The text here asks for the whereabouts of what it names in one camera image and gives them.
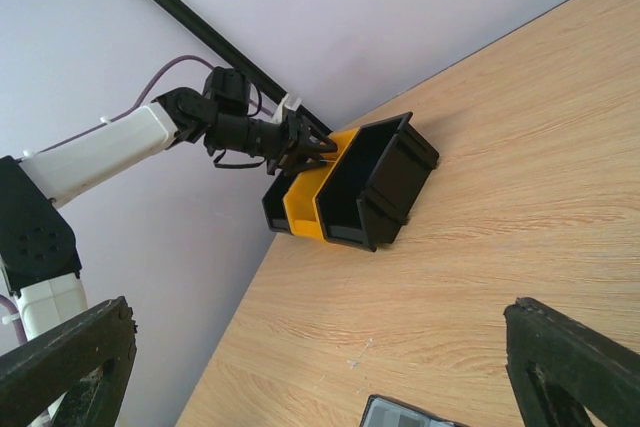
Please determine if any black storage bin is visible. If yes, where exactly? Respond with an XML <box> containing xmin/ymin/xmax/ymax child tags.
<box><xmin>262</xmin><ymin>173</ymin><xmax>295</xmax><ymax>234</ymax></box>
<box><xmin>316</xmin><ymin>112</ymin><xmax>439</xmax><ymax>252</ymax></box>

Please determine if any blue leather card holder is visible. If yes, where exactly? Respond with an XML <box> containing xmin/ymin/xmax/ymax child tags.
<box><xmin>359</xmin><ymin>394</ymin><xmax>463</xmax><ymax>427</ymax></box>

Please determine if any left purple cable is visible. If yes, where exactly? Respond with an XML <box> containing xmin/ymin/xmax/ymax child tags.
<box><xmin>0</xmin><ymin>54</ymin><xmax>276</xmax><ymax>343</ymax></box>

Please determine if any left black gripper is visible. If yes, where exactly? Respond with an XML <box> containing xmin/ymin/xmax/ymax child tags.
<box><xmin>247</xmin><ymin>114</ymin><xmax>338</xmax><ymax>176</ymax></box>

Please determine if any right black storage bin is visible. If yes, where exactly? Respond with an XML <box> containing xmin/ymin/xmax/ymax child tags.
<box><xmin>316</xmin><ymin>112</ymin><xmax>439</xmax><ymax>252</ymax></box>

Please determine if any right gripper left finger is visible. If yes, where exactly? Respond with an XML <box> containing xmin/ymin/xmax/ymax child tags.
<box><xmin>1</xmin><ymin>296</ymin><xmax>137</xmax><ymax>426</ymax></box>

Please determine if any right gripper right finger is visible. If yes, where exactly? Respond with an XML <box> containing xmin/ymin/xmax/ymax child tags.
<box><xmin>504</xmin><ymin>297</ymin><xmax>639</xmax><ymax>426</ymax></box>

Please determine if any left black storage bin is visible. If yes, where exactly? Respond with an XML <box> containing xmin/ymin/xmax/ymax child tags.
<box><xmin>262</xmin><ymin>173</ymin><xmax>295</xmax><ymax>234</ymax></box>

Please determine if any black enclosure frame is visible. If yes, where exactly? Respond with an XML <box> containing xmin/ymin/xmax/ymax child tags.
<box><xmin>89</xmin><ymin>0</ymin><xmax>341</xmax><ymax>133</ymax></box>

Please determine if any yellow storage bin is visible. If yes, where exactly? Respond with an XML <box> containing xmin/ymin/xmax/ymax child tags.
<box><xmin>283</xmin><ymin>128</ymin><xmax>360</xmax><ymax>245</ymax></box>

